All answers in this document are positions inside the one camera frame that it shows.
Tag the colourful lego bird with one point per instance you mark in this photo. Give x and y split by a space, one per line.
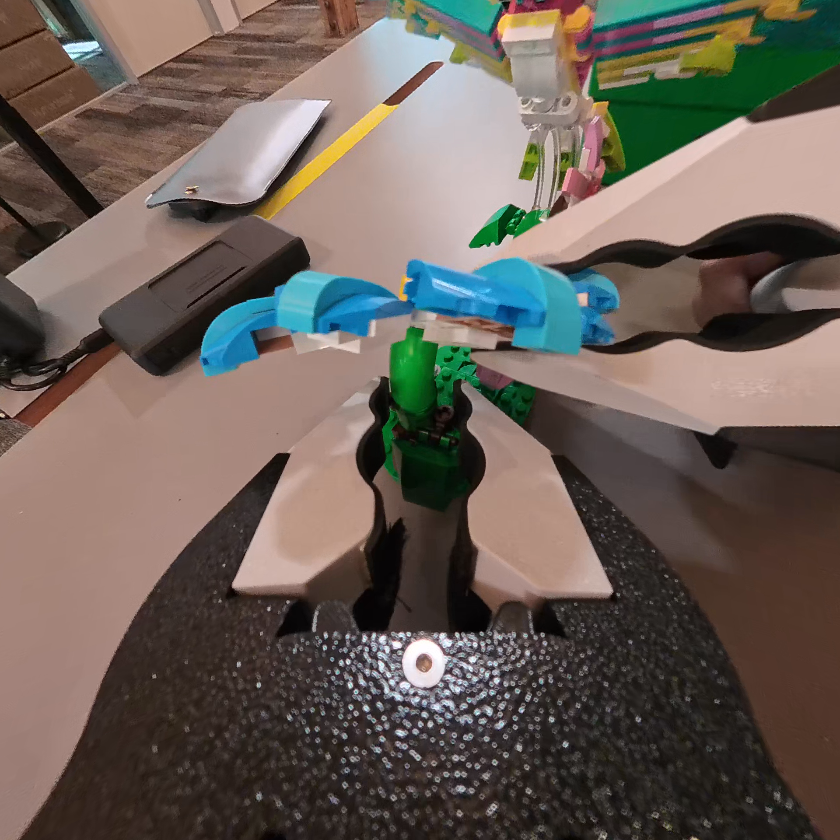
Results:
538 59

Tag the blue lego flower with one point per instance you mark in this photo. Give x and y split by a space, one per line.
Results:
512 295

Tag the wooden post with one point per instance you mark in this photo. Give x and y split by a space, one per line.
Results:
338 16

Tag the green plastic bin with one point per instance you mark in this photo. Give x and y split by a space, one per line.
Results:
689 124

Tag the grey flat pouch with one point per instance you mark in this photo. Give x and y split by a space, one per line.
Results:
243 151

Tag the black stand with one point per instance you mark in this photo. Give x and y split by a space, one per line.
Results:
52 157

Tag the green lego plant pink flowers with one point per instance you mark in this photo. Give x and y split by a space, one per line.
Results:
410 374

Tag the dark grey charger box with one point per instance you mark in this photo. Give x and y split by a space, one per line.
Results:
16 315

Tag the black power bank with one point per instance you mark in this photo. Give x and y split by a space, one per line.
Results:
216 289

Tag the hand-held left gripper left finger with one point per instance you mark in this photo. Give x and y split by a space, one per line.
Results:
308 518

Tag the person's right hand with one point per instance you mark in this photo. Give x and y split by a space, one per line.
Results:
725 289

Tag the stack of brown boxes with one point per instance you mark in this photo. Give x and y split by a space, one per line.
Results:
33 65

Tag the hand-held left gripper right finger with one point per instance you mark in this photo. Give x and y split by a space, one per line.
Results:
531 525

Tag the yellow tape strip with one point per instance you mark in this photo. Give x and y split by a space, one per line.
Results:
328 157

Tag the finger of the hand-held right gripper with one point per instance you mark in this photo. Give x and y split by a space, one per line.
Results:
774 380
689 190

